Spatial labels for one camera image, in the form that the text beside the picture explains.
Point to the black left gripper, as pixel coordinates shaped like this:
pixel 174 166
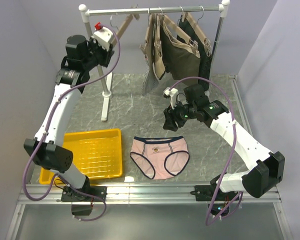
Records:
pixel 107 54

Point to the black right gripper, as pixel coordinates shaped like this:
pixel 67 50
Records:
pixel 171 116

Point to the beige clip hanger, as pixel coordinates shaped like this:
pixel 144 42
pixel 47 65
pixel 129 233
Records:
pixel 125 24

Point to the pink underwear navy trim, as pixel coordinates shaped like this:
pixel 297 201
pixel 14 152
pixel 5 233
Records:
pixel 160 158

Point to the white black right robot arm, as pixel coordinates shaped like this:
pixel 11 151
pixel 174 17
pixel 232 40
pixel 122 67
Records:
pixel 264 168

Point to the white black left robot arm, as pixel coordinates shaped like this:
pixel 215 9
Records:
pixel 45 149

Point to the grey striped hanging underwear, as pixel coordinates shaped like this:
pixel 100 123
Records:
pixel 150 82

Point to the beige hanging underwear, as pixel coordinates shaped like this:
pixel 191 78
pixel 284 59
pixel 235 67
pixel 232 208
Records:
pixel 159 67

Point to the olive green hanging underwear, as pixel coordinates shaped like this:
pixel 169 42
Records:
pixel 178 58

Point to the black dotted hanging underwear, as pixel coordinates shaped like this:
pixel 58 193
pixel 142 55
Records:
pixel 205 61

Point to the white metal clothes rack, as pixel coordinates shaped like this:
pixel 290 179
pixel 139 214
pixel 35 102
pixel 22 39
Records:
pixel 106 79

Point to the yellow plastic tray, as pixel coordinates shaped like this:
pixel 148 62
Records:
pixel 97 154

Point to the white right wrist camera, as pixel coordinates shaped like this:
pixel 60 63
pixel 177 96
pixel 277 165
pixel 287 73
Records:
pixel 171 93

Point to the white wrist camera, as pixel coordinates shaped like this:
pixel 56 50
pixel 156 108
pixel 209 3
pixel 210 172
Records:
pixel 102 35
pixel 171 93

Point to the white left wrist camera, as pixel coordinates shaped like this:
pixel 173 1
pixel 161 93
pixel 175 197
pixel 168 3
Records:
pixel 102 35

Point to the aluminium mounting rail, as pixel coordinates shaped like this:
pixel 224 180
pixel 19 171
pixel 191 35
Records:
pixel 150 211

